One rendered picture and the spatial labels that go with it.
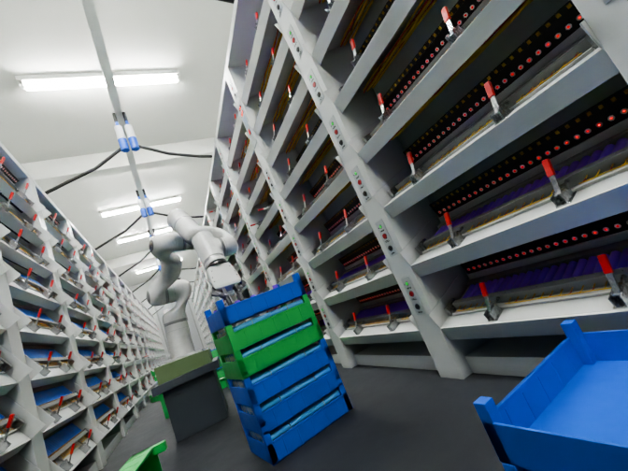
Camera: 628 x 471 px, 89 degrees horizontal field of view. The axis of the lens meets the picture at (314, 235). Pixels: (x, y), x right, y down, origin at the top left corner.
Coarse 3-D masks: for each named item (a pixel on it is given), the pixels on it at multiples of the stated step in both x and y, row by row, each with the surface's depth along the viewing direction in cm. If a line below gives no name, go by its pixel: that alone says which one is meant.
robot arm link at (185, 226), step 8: (184, 216) 138; (176, 224) 136; (184, 224) 132; (192, 224) 131; (184, 232) 129; (192, 232) 129; (216, 232) 130; (224, 232) 129; (184, 240) 131; (224, 240) 123; (232, 240) 124; (232, 248) 124
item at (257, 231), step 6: (276, 204) 179; (270, 210) 189; (276, 210) 184; (270, 216) 193; (276, 216) 221; (264, 222) 205; (270, 222) 228; (276, 222) 230; (252, 228) 232; (258, 228) 232; (264, 228) 210; (258, 234) 224
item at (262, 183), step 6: (258, 162) 182; (258, 180) 192; (264, 180) 187; (258, 186) 197; (264, 186) 212; (258, 192) 201; (264, 192) 225; (270, 192) 224; (252, 198) 212; (258, 198) 227; (264, 198) 229; (246, 204) 236; (252, 204) 218; (246, 210) 232
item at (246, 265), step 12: (216, 180) 309; (216, 192) 306; (228, 204) 306; (240, 216) 306; (228, 228) 298; (240, 240) 299; (252, 252) 299; (240, 264) 294; (252, 264) 295; (264, 276) 296; (252, 288) 288
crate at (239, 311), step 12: (276, 288) 106; (288, 288) 109; (300, 288) 111; (252, 300) 101; (264, 300) 103; (276, 300) 105; (288, 300) 107; (204, 312) 112; (216, 312) 99; (228, 312) 96; (240, 312) 98; (252, 312) 100; (216, 324) 102; (228, 324) 95
